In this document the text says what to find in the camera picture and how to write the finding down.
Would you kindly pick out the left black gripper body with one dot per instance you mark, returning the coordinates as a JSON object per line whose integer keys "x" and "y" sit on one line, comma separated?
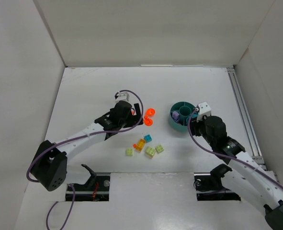
{"x": 136, "y": 114}

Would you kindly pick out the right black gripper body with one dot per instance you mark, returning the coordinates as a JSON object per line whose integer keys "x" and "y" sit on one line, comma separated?
{"x": 196, "y": 127}

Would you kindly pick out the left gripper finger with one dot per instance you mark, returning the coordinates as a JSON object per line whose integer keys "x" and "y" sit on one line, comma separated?
{"x": 137, "y": 110}
{"x": 138, "y": 120}

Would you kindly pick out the teal square lego brick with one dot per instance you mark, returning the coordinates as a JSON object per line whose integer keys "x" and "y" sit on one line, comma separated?
{"x": 148, "y": 138}

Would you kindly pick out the teal round divided container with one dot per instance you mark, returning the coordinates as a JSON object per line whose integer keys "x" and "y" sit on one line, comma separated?
{"x": 185, "y": 109}

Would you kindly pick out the purple lego brick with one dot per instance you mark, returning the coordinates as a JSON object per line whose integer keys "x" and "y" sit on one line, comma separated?
{"x": 175, "y": 115}

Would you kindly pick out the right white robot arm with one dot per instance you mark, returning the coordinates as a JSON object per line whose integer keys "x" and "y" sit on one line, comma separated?
{"x": 238, "y": 172}

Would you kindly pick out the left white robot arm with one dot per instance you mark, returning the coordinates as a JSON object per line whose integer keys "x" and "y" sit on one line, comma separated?
{"x": 50, "y": 164}

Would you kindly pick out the orange teardrop dish overturned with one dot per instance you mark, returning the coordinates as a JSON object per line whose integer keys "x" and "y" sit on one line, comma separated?
{"x": 148, "y": 121}

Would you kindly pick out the orange teardrop dish upright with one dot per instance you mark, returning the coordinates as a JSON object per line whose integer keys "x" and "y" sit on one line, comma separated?
{"x": 150, "y": 112}

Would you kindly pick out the orange yellow long brick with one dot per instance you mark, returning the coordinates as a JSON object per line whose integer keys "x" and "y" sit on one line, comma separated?
{"x": 140, "y": 145}

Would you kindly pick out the light green brick left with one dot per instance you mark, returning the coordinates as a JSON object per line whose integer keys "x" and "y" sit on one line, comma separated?
{"x": 129, "y": 152}

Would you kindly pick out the light green sloped brick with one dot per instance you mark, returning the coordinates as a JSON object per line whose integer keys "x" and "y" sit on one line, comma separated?
{"x": 150, "y": 151}

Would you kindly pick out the light green brick right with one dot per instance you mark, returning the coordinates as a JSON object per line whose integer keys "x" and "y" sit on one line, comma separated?
{"x": 159, "y": 148}

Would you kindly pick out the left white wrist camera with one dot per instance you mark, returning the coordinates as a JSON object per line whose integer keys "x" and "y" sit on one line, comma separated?
{"x": 121, "y": 96}

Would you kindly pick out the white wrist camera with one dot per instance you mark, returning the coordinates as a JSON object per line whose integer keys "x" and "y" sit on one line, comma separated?
{"x": 121, "y": 96}
{"x": 204, "y": 110}

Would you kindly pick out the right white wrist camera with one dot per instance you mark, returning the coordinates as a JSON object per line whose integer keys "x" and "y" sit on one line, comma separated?
{"x": 204, "y": 110}

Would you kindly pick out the aluminium rail right edge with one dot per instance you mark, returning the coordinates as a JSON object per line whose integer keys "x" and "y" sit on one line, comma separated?
{"x": 253, "y": 142}

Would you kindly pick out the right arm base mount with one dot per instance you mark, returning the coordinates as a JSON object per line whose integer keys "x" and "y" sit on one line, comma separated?
{"x": 209, "y": 187}

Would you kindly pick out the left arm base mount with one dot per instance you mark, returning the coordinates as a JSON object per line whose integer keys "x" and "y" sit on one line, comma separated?
{"x": 93, "y": 187}

